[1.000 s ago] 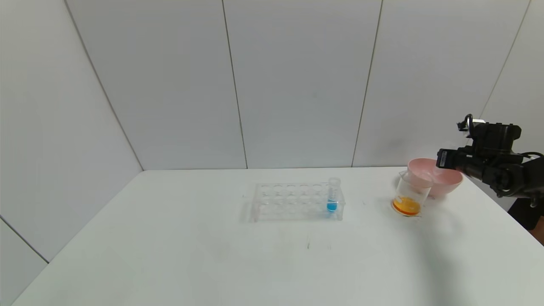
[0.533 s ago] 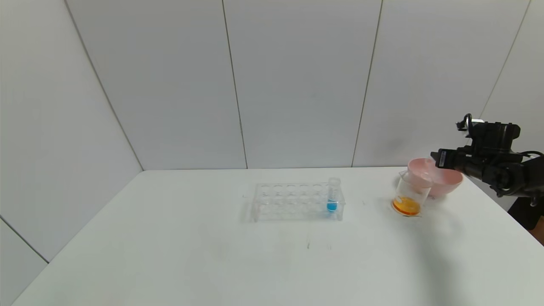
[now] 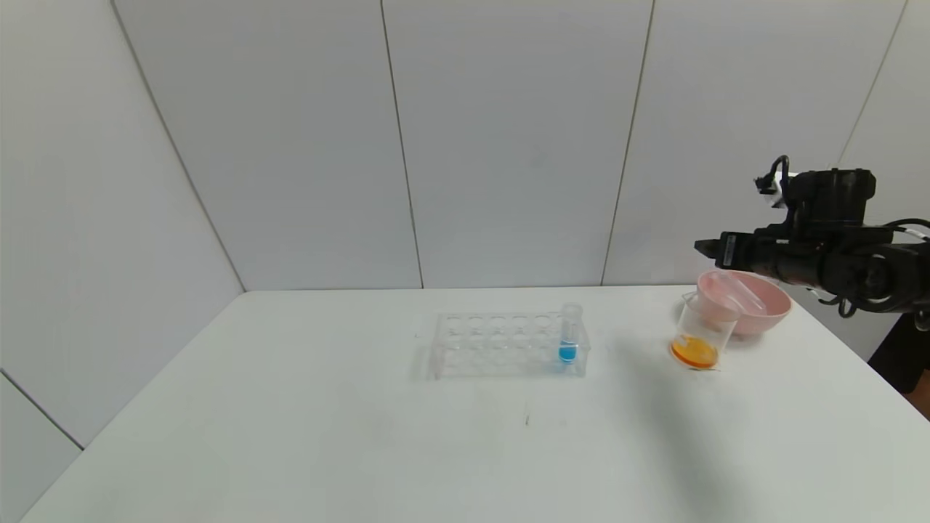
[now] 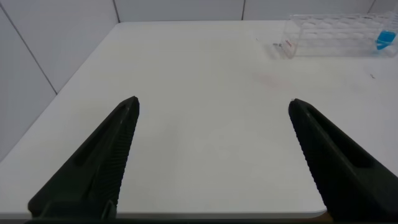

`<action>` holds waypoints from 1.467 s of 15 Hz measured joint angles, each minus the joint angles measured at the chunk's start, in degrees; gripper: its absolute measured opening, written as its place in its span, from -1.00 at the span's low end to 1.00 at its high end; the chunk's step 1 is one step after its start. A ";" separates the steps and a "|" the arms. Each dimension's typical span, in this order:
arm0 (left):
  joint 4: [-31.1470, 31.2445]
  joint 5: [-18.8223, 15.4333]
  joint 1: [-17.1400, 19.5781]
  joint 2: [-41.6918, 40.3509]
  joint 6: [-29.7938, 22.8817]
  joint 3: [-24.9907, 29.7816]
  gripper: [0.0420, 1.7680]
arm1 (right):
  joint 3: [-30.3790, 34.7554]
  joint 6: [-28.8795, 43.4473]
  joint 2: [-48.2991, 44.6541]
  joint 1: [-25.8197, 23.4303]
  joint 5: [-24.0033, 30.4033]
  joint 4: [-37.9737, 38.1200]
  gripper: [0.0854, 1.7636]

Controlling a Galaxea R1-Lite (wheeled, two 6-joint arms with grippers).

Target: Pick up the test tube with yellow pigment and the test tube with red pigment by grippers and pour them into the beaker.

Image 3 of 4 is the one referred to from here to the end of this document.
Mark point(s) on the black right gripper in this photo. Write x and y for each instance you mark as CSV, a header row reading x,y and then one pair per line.
x,y
732,249

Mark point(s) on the test tube with yellow pigment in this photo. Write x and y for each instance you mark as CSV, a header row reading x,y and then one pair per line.
x,y
741,290

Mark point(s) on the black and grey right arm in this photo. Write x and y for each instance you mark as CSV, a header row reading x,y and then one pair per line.
x,y
872,280

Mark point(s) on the clear glass beaker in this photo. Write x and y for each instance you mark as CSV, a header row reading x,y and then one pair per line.
x,y
701,341

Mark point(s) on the test tube with blue pigment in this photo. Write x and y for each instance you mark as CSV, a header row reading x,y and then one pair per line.
x,y
568,353

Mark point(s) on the clear plastic test tube rack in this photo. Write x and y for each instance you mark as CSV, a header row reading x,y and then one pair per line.
x,y
494,345

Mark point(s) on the pink plastic bowl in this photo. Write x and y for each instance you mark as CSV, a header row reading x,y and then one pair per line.
x,y
770,312

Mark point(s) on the black background object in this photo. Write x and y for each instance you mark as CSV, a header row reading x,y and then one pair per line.
x,y
904,359

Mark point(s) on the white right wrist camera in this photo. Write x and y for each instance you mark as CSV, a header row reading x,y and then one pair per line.
x,y
774,187

